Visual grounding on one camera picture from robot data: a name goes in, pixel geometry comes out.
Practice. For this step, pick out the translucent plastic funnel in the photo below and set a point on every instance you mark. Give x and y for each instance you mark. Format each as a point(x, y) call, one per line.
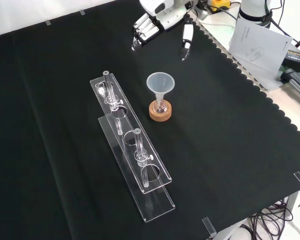
point(160, 83)

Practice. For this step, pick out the small round-bottom glass flask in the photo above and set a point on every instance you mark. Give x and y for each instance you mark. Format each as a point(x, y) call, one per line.
point(160, 108)

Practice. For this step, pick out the black bench cloth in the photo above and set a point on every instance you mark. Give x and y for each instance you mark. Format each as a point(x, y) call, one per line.
point(215, 137)

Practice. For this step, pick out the pale board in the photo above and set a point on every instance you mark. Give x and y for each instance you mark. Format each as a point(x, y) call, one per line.
point(217, 27)

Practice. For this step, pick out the grey bench leg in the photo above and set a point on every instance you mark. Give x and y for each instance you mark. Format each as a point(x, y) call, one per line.
point(294, 205)

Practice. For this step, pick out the black power adapter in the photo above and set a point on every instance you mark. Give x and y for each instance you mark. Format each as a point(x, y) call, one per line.
point(297, 59)

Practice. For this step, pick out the white paper booklet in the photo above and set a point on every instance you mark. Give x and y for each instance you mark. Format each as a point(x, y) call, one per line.
point(260, 45)

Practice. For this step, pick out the small clear glass weighing funnel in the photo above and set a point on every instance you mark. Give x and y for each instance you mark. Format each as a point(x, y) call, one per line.
point(101, 89)

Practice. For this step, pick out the grey tape piece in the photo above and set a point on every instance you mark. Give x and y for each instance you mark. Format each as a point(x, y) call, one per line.
point(48, 22)
point(82, 12)

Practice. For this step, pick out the clear acrylic funnel stand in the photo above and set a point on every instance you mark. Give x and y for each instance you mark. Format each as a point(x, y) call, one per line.
point(157, 205)

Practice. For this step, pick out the yellow stop button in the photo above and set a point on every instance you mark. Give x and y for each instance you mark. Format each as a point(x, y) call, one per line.
point(218, 3)

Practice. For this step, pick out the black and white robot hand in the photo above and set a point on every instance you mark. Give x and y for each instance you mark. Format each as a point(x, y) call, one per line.
point(170, 17)

